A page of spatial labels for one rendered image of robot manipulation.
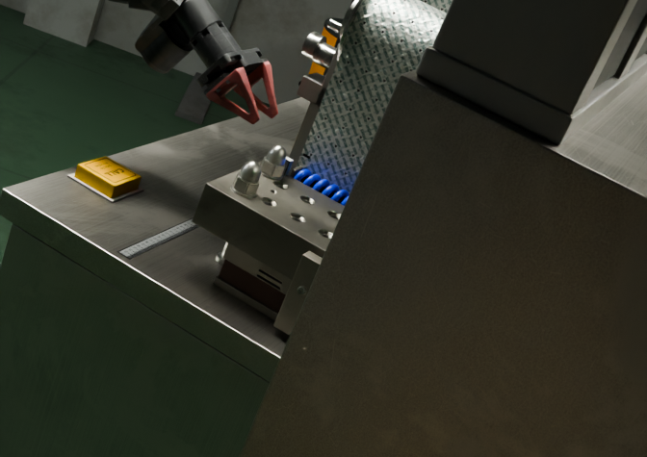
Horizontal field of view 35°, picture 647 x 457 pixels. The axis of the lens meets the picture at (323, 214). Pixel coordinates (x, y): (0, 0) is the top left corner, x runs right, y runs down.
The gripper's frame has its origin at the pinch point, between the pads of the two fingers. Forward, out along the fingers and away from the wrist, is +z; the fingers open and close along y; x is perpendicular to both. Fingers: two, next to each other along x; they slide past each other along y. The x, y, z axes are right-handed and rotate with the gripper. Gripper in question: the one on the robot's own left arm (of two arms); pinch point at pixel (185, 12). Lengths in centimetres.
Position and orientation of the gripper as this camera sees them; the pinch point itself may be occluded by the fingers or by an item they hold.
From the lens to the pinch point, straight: 200.2
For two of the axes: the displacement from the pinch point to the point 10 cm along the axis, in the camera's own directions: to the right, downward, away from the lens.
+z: 1.5, 9.1, 3.9
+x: -9.9, 1.3, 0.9
